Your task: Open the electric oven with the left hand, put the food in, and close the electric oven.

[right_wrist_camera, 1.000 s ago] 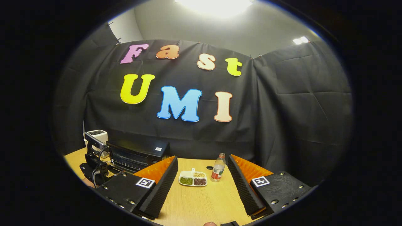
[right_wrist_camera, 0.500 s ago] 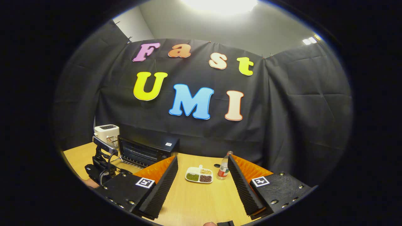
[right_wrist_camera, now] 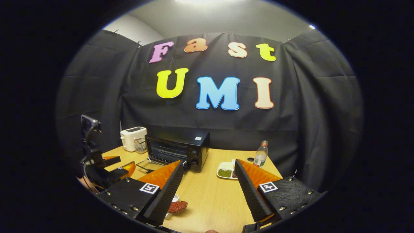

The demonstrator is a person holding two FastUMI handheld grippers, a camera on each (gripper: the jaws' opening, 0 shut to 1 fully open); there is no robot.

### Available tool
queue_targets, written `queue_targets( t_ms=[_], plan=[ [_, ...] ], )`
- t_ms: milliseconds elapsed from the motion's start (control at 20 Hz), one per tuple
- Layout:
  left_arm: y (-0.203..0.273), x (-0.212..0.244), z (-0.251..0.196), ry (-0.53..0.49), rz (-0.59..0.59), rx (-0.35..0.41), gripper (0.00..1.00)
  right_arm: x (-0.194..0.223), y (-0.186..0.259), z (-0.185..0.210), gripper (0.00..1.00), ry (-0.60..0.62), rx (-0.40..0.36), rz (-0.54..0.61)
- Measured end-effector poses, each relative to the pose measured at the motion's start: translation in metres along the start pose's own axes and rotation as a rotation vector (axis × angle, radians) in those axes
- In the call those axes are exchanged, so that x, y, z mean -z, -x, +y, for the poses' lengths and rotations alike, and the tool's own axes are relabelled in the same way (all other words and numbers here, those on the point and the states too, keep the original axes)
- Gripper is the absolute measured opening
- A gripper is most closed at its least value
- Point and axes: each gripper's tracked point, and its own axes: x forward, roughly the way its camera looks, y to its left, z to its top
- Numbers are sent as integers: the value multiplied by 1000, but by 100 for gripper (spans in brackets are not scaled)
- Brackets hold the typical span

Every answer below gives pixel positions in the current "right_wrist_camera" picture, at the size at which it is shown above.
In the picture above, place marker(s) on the black backdrop cloth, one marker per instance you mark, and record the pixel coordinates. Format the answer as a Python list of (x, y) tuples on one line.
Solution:
[(307, 113)]

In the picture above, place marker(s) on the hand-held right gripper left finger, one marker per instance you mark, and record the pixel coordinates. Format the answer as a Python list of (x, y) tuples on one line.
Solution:
[(168, 194)]

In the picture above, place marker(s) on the red sausage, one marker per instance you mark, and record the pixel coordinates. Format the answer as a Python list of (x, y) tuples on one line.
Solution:
[(178, 206)]

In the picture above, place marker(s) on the clear bottle with red label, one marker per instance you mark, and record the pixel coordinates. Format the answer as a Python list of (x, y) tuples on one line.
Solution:
[(260, 157)]

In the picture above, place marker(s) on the small white tray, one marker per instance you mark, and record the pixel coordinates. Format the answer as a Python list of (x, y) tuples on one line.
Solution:
[(175, 198)]

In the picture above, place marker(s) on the clear utensil holder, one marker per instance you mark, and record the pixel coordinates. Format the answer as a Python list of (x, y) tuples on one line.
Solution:
[(140, 147)]

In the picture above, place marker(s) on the white toaster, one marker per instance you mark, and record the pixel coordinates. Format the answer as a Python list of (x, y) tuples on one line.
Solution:
[(129, 139)]

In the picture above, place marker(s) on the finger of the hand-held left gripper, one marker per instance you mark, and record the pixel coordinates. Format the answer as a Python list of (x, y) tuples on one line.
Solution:
[(126, 170), (111, 160)]

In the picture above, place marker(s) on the large ceiling light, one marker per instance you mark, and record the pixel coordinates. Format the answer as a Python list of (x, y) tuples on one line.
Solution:
[(210, 1)]

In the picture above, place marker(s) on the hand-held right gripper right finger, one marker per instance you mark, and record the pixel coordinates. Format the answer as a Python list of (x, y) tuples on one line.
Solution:
[(252, 197)]

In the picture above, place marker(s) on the white divided dish with beans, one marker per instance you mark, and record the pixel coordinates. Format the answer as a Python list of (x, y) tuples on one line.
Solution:
[(224, 168)]

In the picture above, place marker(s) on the black electric oven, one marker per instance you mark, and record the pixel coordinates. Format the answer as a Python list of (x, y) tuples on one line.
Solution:
[(194, 142)]

